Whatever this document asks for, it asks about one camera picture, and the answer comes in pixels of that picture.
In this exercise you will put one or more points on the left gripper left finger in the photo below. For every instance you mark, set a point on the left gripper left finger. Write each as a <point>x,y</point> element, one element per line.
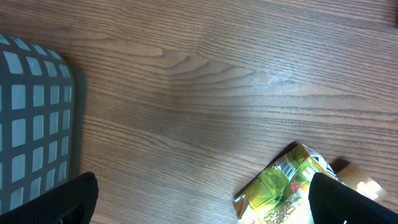
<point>70,203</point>

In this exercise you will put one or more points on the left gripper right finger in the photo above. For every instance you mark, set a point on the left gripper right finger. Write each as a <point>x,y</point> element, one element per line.
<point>334,203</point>

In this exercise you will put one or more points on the white tube with gold cap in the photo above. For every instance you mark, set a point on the white tube with gold cap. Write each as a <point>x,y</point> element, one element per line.
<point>359,180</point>

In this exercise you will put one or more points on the grey plastic shopping basket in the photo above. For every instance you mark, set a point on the grey plastic shopping basket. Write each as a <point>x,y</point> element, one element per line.
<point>37,102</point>

